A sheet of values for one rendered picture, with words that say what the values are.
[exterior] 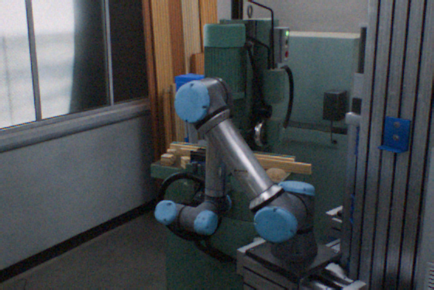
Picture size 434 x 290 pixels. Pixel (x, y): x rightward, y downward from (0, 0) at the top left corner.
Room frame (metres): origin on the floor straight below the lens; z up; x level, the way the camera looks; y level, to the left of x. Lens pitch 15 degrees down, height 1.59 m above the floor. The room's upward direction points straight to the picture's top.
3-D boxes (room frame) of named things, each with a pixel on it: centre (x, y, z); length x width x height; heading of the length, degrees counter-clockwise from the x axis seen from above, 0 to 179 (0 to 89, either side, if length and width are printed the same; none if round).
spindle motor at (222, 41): (2.26, -0.04, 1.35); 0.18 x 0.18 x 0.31
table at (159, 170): (2.15, -0.01, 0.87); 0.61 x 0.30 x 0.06; 65
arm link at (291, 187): (1.54, -0.25, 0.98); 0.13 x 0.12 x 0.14; 153
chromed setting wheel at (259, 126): (2.32, -0.20, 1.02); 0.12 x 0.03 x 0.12; 155
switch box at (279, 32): (2.49, -0.30, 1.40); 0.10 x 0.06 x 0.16; 155
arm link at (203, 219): (1.57, 0.05, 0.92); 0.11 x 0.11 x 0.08; 63
